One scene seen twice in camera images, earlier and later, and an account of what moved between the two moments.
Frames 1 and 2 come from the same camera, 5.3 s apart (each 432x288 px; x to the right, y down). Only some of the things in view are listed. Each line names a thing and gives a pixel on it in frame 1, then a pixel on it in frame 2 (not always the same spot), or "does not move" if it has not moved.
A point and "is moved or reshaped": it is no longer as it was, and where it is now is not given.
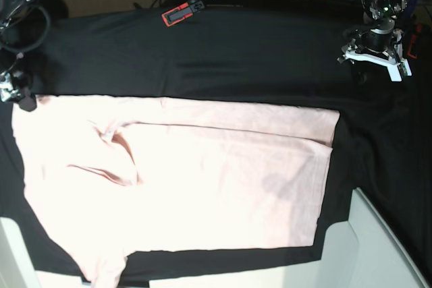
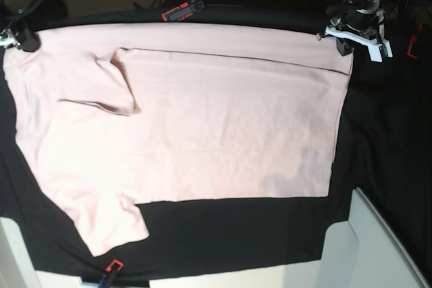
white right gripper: (398, 66) -> (345, 46)
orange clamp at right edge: (418, 30) does not move
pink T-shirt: (110, 177) is moved or reshaped
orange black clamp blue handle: (196, 4) does not move
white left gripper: (7, 92) -> (31, 42)
